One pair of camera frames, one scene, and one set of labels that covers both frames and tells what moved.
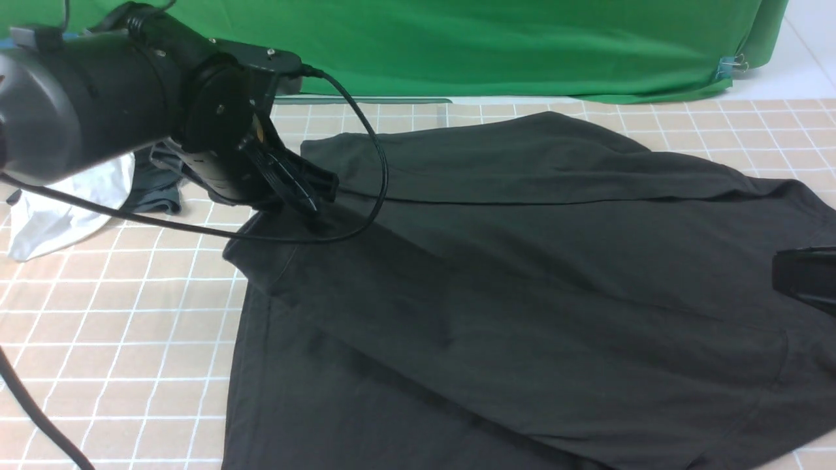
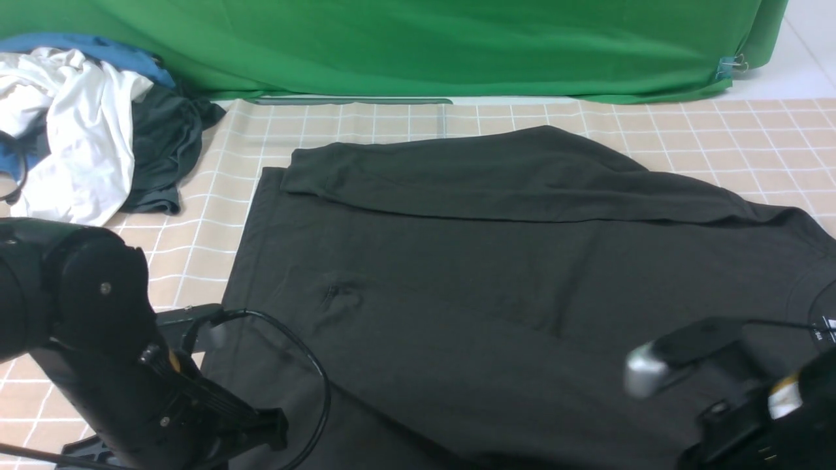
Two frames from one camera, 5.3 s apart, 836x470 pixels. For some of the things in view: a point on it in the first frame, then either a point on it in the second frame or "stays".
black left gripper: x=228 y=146 to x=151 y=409
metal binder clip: x=729 y=64 stays
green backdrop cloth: x=671 y=51 stays
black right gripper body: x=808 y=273 to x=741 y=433
